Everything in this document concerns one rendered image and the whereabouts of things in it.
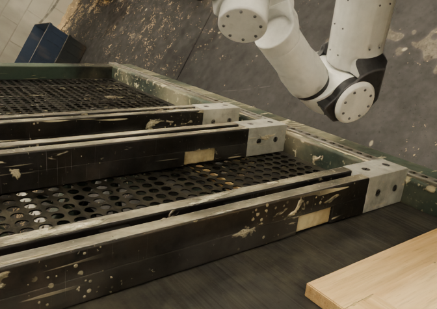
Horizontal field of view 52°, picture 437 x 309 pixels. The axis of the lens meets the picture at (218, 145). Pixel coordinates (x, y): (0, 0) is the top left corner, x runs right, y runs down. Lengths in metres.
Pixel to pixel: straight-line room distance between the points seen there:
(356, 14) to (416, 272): 0.38
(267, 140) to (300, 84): 0.38
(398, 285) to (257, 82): 2.13
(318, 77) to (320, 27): 1.89
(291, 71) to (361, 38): 0.12
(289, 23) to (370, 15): 0.13
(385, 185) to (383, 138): 1.20
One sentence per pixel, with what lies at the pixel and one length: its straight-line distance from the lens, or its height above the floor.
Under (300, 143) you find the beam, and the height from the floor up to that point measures 0.90.
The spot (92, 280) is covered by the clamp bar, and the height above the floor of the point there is 1.44.
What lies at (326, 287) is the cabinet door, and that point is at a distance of 0.58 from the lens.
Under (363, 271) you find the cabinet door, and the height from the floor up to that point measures 1.16.
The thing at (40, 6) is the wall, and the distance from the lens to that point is 5.68.
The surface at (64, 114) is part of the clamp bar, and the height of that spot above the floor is 1.33.
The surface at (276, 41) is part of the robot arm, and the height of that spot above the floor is 1.32.
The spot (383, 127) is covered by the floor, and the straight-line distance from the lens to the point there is 2.10.
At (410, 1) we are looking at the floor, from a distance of 2.45.
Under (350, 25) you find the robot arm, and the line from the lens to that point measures 0.74.
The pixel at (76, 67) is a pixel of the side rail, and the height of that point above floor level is 1.04.
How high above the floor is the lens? 1.74
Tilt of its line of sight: 42 degrees down
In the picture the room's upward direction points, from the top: 58 degrees counter-clockwise
